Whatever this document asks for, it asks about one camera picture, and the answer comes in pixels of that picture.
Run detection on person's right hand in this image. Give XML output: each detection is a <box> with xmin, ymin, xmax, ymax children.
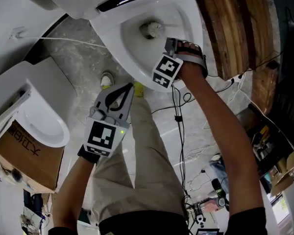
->
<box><xmin>174</xmin><ymin>40</ymin><xmax>204</xmax><ymax>59</ymax></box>

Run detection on white toilet with labelled lid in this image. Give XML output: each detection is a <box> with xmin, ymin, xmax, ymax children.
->
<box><xmin>12</xmin><ymin>0</ymin><xmax>204</xmax><ymax>93</ymax></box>

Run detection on wooden step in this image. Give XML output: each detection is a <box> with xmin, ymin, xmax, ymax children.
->
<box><xmin>196</xmin><ymin>0</ymin><xmax>279</xmax><ymax>115</ymax></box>

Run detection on white cable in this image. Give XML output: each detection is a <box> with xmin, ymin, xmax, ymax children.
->
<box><xmin>237</xmin><ymin>81</ymin><xmax>294</xmax><ymax>154</ymax></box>
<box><xmin>16</xmin><ymin>36</ymin><xmax>107</xmax><ymax>49</ymax></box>
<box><xmin>201</xmin><ymin>81</ymin><xmax>244</xmax><ymax>132</ymax></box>

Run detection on person's right forearm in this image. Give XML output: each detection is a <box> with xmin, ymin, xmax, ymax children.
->
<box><xmin>177</xmin><ymin>62</ymin><xmax>259</xmax><ymax>220</ymax></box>

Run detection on person's left shoe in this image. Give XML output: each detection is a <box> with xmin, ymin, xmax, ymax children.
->
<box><xmin>99</xmin><ymin>70</ymin><xmax>115</xmax><ymax>90</ymax></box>

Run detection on person's left hand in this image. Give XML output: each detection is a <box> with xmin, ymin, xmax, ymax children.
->
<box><xmin>76</xmin><ymin>144</ymin><xmax>101</xmax><ymax>165</ymax></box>

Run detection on black table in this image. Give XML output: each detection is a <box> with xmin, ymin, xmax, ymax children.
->
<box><xmin>245</xmin><ymin>102</ymin><xmax>294</xmax><ymax>176</ymax></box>

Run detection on person's beige trousers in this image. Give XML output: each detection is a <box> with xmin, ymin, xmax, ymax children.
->
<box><xmin>91</xmin><ymin>92</ymin><xmax>187</xmax><ymax>223</ymax></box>

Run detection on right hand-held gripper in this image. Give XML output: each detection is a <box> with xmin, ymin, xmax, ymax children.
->
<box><xmin>151</xmin><ymin>37</ymin><xmax>209</xmax><ymax>90</ymax></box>

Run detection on black green device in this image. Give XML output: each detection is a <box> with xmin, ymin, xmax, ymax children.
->
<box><xmin>211</xmin><ymin>177</ymin><xmax>230</xmax><ymax>207</ymax></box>

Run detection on brown cardboard box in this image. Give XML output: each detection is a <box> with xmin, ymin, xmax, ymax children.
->
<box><xmin>0</xmin><ymin>120</ymin><xmax>65</xmax><ymax>193</ymax></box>

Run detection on small lit screen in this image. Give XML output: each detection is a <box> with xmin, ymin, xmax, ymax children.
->
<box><xmin>195</xmin><ymin>228</ymin><xmax>221</xmax><ymax>235</ymax></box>

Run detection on white toilet brush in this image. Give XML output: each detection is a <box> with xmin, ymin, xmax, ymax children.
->
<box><xmin>139</xmin><ymin>20</ymin><xmax>172</xmax><ymax>47</ymax></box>

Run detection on person's right shoe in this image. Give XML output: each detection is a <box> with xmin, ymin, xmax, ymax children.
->
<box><xmin>133</xmin><ymin>81</ymin><xmax>145</xmax><ymax>98</ymax></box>

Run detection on white wall socket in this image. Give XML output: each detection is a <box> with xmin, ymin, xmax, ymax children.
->
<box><xmin>9</xmin><ymin>26</ymin><xmax>26</xmax><ymax>40</ymax></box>

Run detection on open cardboard box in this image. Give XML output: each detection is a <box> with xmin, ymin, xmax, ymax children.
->
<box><xmin>269</xmin><ymin>151</ymin><xmax>294</xmax><ymax>197</ymax></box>

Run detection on white toilet with plain lid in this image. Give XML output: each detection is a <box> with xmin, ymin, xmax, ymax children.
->
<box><xmin>0</xmin><ymin>78</ymin><xmax>71</xmax><ymax>149</ymax></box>

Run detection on person's black shirt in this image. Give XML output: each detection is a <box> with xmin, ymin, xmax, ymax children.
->
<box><xmin>47</xmin><ymin>205</ymin><xmax>268</xmax><ymax>235</ymax></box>

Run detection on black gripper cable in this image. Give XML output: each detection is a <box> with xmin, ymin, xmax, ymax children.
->
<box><xmin>171</xmin><ymin>85</ymin><xmax>191</xmax><ymax>198</ymax></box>

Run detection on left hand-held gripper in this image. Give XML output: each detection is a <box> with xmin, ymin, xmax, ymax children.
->
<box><xmin>82</xmin><ymin>83</ymin><xmax>135</xmax><ymax>158</ymax></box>

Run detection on person's left forearm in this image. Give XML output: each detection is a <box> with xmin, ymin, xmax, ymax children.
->
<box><xmin>52</xmin><ymin>156</ymin><xmax>98</xmax><ymax>230</ymax></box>

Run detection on person's shoe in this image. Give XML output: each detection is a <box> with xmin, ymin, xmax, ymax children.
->
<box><xmin>133</xmin><ymin>81</ymin><xmax>145</xmax><ymax>98</ymax></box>
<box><xmin>99</xmin><ymin>70</ymin><xmax>115</xmax><ymax>90</ymax></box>

